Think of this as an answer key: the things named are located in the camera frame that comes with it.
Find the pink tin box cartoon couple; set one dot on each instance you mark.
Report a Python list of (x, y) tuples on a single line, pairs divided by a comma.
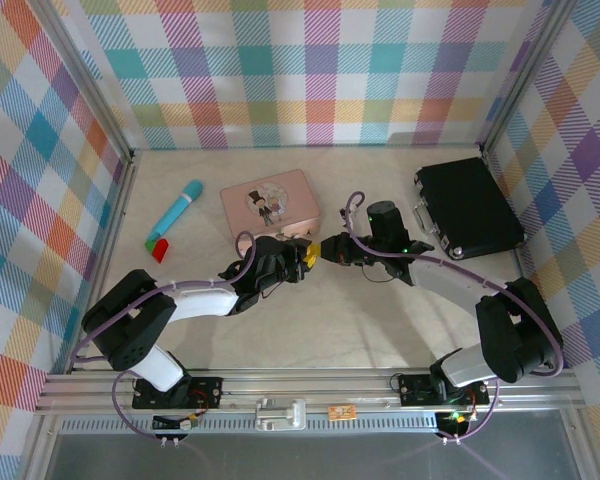
[(275, 200)]

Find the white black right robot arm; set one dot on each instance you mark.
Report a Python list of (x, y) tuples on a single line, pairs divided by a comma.
[(450, 285)]

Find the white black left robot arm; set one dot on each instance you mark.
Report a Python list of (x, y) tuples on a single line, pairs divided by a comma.
[(200, 302)]

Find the teal blue cylinder tube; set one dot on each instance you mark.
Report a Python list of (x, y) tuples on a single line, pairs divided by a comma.
[(177, 210)]

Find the red green toy block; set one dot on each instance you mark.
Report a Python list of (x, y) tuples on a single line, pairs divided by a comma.
[(161, 250)]

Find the orange sticker label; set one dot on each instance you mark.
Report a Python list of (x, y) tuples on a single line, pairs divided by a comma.
[(342, 413)]

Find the slotted metal strip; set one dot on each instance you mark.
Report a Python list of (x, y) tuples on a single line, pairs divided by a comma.
[(230, 425)]

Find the small black power module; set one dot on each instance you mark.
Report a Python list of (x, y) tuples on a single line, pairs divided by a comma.
[(175, 424), (455, 421)]

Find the grey metal sheet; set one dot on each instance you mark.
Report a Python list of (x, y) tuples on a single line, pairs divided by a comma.
[(310, 457)]

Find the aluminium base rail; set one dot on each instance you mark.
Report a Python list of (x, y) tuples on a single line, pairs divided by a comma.
[(310, 387)]

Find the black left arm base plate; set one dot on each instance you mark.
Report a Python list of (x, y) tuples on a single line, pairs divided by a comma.
[(205, 390)]

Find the white latch bracket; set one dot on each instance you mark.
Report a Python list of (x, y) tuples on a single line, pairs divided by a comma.
[(280, 415)]

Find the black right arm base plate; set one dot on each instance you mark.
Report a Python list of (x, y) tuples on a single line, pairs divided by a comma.
[(415, 390)]

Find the aluminium frame post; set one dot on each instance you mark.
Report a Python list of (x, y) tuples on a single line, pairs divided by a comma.
[(87, 80), (522, 75)]

